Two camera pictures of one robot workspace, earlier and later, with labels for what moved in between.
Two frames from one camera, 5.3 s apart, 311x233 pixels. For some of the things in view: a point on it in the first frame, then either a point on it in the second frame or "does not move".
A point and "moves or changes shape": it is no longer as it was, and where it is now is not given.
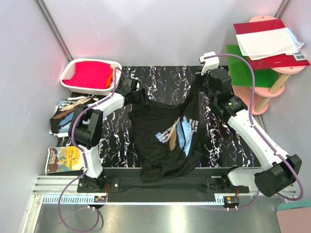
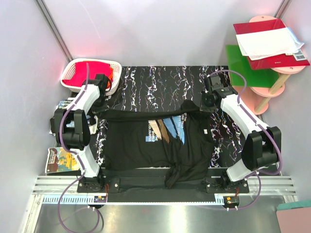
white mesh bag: (263, 44) does not move
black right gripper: (205, 79) -> (202, 108)
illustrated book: (64, 159) does not move
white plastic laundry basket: (91, 76) does not move
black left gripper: (140, 96) -> (99, 107)
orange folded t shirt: (110, 79) does not move
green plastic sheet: (240, 72) does not move
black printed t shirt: (167, 139) moves or changes shape
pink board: (295, 220) does not move
